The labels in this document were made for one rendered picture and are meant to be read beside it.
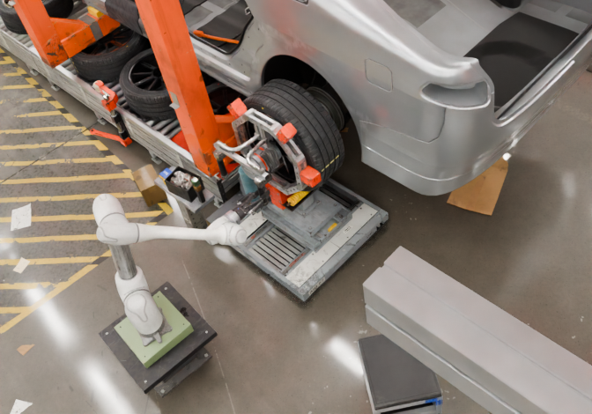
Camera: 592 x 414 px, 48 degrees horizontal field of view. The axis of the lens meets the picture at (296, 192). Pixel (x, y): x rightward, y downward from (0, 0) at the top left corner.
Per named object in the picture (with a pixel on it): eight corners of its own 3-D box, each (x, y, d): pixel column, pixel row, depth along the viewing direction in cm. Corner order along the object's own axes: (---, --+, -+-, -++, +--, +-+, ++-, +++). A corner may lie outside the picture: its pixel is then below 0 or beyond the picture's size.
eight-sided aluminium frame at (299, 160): (314, 201, 393) (301, 136, 352) (306, 208, 390) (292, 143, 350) (250, 161, 422) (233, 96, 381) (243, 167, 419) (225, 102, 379)
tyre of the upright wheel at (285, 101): (252, 65, 397) (281, 150, 440) (223, 87, 387) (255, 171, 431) (332, 94, 355) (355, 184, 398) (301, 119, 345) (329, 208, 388)
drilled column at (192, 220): (207, 226, 467) (192, 187, 436) (196, 235, 463) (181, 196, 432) (198, 219, 473) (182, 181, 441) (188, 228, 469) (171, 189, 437)
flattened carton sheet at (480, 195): (512, 158, 470) (512, 155, 467) (491, 216, 440) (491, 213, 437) (469, 149, 481) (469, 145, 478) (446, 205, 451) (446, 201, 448)
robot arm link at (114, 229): (140, 230, 322) (132, 212, 331) (104, 232, 312) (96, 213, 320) (134, 250, 329) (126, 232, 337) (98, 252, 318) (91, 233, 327)
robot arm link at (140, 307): (140, 340, 366) (125, 320, 350) (130, 315, 378) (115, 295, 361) (167, 325, 369) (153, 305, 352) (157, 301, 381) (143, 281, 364)
